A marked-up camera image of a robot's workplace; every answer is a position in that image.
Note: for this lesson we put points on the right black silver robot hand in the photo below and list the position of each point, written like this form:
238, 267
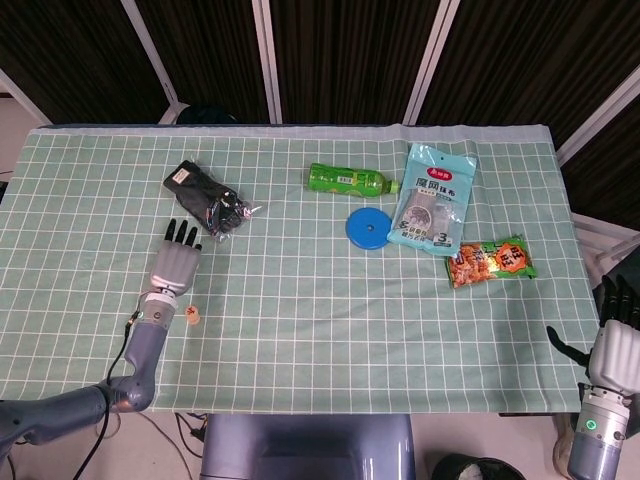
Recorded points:
617, 355

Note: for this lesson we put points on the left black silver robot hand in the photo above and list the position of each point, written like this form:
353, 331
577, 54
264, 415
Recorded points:
175, 265

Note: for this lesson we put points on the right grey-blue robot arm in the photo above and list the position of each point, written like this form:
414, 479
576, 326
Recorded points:
595, 445

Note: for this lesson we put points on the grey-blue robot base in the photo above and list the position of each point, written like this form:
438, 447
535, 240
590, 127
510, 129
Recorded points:
300, 445

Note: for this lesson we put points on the green checked tablecloth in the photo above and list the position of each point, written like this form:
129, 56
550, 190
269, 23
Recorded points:
320, 325

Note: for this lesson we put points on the blue round plastic disc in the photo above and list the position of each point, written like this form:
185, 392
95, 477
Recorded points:
360, 235

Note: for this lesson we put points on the black items in clear bag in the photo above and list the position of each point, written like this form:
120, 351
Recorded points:
200, 192

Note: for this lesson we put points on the white metal rack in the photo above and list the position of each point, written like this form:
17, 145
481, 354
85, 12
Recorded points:
612, 248

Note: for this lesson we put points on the black chair back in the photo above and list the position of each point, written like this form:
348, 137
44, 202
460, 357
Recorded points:
207, 115

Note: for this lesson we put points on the orange green snack bag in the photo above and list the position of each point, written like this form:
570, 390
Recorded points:
480, 265

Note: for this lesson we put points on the green drink bottle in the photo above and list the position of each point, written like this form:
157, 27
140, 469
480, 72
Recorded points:
345, 180

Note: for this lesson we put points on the black waste bin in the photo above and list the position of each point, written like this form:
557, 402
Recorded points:
450, 470

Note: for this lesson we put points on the light blue snack pouch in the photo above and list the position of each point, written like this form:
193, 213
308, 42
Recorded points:
430, 200

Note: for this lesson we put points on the white partition frame post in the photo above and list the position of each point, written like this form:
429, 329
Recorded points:
267, 50
600, 116
151, 50
22, 96
434, 50

